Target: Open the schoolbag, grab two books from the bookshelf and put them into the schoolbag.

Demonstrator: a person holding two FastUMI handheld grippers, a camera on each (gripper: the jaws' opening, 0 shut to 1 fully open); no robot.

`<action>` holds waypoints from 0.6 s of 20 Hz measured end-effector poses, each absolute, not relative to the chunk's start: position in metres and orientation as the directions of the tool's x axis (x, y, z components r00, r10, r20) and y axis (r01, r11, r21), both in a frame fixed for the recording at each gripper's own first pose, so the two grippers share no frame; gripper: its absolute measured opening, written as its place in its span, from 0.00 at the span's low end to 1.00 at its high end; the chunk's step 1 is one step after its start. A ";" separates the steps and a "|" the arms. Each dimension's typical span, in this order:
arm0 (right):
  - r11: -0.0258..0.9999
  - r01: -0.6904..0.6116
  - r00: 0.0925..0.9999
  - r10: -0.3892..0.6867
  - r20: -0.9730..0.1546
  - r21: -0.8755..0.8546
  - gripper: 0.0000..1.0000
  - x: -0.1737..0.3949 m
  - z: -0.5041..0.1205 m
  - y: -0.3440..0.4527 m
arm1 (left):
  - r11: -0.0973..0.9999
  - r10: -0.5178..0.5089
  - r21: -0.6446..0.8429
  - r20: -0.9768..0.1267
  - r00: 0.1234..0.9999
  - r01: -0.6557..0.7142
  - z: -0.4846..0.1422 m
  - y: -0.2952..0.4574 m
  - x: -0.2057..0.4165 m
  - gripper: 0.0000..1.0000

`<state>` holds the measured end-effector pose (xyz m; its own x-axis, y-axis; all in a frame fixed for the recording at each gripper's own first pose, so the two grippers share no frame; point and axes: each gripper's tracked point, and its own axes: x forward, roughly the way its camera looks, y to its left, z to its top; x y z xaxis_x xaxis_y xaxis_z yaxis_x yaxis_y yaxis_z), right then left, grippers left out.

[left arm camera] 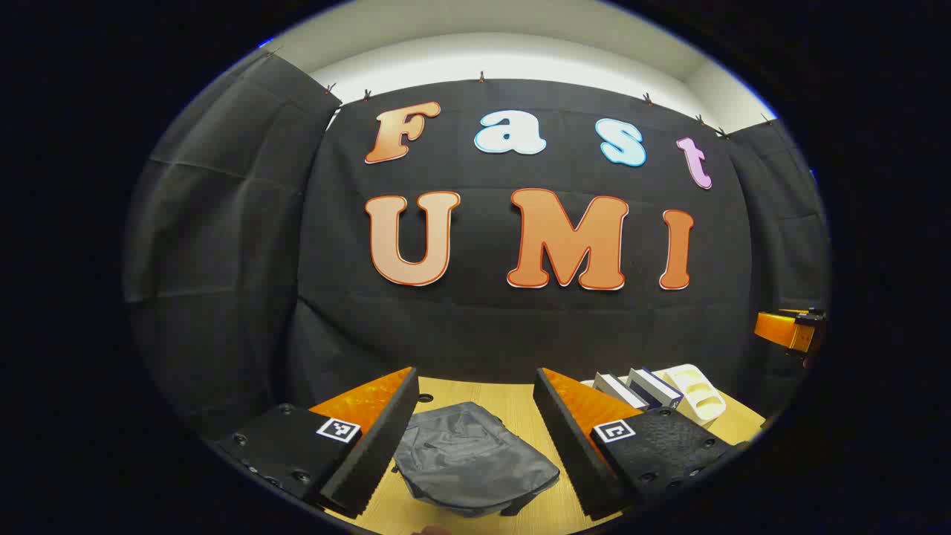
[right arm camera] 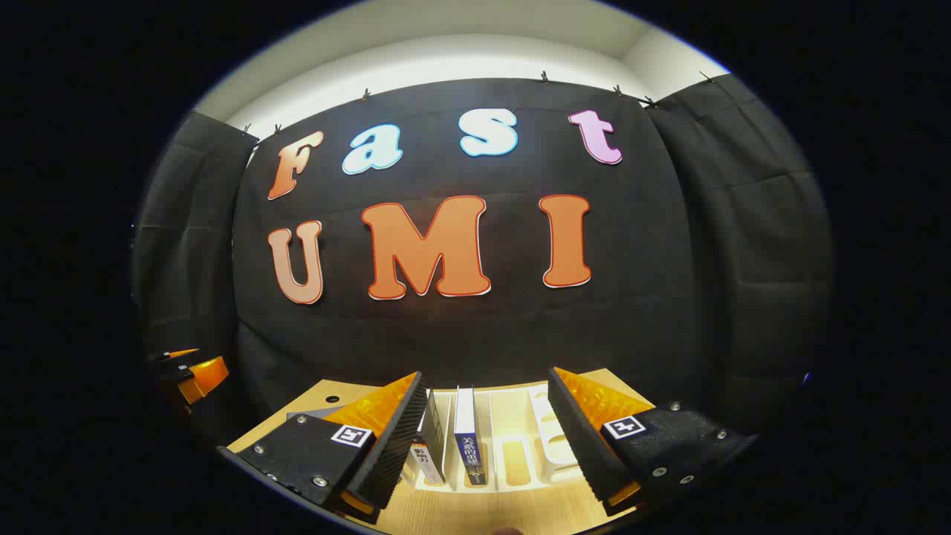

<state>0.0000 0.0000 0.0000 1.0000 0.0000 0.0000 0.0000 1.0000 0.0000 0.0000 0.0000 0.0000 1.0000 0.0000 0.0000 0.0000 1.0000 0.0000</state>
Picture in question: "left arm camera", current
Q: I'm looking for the black backdrop cloth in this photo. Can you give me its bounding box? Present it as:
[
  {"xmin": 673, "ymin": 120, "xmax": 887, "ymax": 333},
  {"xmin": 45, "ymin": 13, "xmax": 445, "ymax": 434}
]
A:
[{"xmin": 123, "ymin": 48, "xmax": 831, "ymax": 447}]

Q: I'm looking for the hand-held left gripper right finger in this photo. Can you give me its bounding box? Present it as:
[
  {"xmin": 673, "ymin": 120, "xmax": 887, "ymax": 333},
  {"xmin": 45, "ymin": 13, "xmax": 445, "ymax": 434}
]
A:
[{"xmin": 533, "ymin": 367, "xmax": 751, "ymax": 521}]

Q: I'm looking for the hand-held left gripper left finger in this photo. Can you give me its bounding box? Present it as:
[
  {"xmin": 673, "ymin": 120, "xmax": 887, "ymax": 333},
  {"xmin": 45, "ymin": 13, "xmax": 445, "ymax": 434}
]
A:
[{"xmin": 212, "ymin": 366, "xmax": 421, "ymax": 519}]

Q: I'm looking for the grey schoolbag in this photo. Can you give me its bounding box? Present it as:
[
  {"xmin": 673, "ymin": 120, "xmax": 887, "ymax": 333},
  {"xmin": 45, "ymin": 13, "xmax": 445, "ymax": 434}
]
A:
[{"xmin": 392, "ymin": 402, "xmax": 561, "ymax": 519}]

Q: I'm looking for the dark blue book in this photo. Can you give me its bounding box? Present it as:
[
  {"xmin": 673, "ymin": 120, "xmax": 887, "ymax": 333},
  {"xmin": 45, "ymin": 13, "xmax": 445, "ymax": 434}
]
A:
[{"xmin": 626, "ymin": 367, "xmax": 684, "ymax": 410}]

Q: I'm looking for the row of small cloth clips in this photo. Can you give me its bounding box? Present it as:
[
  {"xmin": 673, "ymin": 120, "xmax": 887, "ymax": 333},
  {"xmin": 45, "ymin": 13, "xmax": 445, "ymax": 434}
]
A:
[{"xmin": 260, "ymin": 45, "xmax": 775, "ymax": 142}]

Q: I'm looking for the cream plastic bookshelf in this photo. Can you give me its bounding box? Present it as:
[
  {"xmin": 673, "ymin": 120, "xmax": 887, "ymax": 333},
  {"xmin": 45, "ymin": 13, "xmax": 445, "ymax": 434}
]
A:
[{"xmin": 580, "ymin": 363, "xmax": 727, "ymax": 427}]

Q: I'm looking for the white portrait cover book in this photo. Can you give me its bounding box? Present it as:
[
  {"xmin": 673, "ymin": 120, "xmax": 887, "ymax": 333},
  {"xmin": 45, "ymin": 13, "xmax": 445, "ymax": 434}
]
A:
[{"xmin": 593, "ymin": 372, "xmax": 649, "ymax": 412}]

